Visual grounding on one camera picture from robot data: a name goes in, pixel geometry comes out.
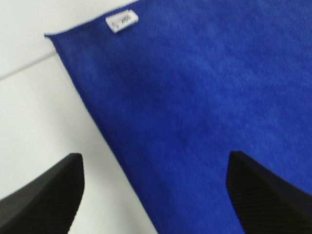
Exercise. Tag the blue microfibre towel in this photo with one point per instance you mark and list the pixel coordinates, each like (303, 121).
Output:
(191, 81)

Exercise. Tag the white towel label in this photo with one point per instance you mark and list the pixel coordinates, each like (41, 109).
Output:
(121, 20)

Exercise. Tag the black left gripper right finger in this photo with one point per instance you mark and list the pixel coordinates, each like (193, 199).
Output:
(263, 202)

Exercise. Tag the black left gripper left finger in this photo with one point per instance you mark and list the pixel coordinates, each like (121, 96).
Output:
(49, 203)

